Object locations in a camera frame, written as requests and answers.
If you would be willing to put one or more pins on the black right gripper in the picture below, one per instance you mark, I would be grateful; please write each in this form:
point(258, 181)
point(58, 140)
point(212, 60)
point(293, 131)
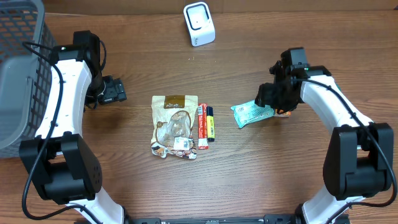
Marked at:
point(265, 98)

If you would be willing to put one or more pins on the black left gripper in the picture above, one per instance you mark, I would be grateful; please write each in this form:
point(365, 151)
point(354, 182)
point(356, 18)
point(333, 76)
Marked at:
point(115, 89)

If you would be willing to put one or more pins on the orange tissue pack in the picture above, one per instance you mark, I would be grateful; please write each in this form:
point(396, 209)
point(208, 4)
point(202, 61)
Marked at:
point(282, 114)

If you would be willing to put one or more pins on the teal tissue pack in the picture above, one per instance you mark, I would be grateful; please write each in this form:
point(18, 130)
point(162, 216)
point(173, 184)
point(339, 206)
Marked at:
point(250, 112)

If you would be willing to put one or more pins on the brown snack pouch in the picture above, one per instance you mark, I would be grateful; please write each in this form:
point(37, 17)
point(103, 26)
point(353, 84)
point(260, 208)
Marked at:
point(173, 118)

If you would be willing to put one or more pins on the yellow highlighter marker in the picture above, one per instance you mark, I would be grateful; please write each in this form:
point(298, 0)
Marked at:
point(210, 124)

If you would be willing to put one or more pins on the red snack stick packet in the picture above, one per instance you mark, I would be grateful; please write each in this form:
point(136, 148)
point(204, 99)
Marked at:
point(202, 127)

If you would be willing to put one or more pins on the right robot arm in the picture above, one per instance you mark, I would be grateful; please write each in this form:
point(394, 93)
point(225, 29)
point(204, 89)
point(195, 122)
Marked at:
point(358, 167)

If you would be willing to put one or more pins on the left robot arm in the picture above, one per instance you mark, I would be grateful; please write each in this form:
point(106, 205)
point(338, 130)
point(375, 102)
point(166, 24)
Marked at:
point(64, 173)

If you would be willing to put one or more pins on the white barcode scanner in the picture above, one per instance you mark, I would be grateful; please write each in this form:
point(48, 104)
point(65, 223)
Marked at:
point(199, 23)

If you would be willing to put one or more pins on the grey plastic mesh basket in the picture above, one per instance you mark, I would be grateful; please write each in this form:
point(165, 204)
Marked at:
point(25, 78)

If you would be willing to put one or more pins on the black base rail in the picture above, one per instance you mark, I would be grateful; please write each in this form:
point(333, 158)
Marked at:
point(211, 221)

